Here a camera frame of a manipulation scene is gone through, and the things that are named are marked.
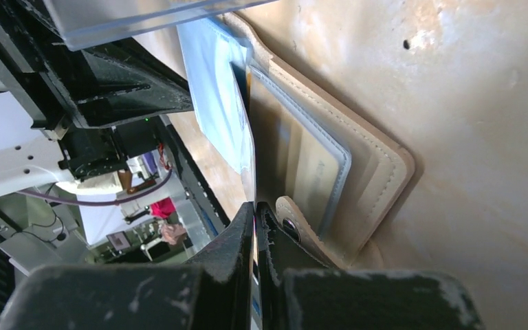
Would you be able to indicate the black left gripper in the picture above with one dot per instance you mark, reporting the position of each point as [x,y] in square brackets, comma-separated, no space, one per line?
[94,88]

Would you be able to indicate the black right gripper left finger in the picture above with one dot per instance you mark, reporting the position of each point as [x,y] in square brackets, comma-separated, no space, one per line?
[211,290]

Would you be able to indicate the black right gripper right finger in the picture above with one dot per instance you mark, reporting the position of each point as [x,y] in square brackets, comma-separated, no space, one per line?
[299,291]

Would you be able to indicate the clear acrylic card box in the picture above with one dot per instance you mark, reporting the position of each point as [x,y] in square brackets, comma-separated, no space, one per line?
[88,23]

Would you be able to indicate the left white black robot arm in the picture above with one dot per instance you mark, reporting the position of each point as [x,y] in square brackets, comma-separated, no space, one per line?
[90,153]

